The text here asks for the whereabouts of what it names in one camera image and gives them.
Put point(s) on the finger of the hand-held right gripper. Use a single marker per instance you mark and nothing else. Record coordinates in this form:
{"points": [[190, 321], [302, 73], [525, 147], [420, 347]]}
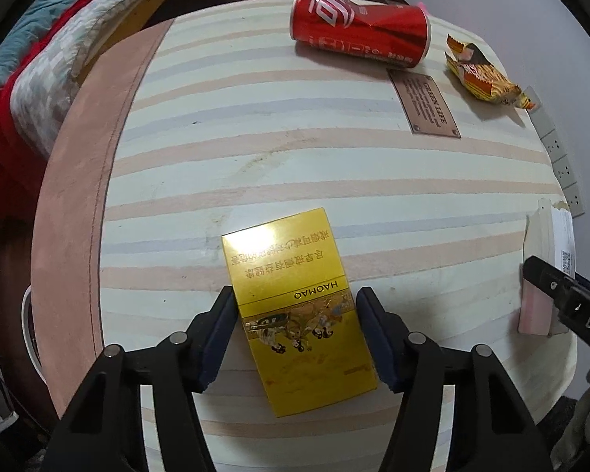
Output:
{"points": [[545, 278]]}

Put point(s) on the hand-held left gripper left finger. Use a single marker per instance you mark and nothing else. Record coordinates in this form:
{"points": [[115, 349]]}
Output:
{"points": [[216, 339]]}

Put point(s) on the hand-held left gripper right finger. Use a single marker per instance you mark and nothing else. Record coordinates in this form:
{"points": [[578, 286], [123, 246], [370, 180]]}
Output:
{"points": [[379, 339]]}

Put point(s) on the white cardboard box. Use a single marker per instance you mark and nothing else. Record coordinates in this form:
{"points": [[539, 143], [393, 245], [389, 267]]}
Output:
{"points": [[545, 236]]}

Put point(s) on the yellow cigarette box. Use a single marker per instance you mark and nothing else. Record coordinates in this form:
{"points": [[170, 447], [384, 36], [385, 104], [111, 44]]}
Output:
{"points": [[285, 280]]}

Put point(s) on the white round bin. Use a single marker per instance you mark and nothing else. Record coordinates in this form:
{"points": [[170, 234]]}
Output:
{"points": [[29, 324]]}

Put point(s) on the yellow snack wrapper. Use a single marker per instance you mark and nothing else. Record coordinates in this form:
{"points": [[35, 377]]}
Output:
{"points": [[482, 76]]}

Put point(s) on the brown metal plaque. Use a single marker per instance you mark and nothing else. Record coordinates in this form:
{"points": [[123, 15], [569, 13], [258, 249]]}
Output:
{"points": [[425, 103]]}

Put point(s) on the red blanket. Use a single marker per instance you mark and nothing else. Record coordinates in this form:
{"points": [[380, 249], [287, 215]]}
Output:
{"points": [[5, 147]]}

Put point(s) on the grey checkered bed sheet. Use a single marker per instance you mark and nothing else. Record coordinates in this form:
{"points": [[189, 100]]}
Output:
{"points": [[49, 88]]}

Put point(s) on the red drink can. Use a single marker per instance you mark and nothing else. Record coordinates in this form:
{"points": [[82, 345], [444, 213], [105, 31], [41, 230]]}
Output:
{"points": [[364, 24]]}

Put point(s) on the white wall socket row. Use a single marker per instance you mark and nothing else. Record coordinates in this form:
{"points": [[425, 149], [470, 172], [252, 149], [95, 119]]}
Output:
{"points": [[560, 157]]}

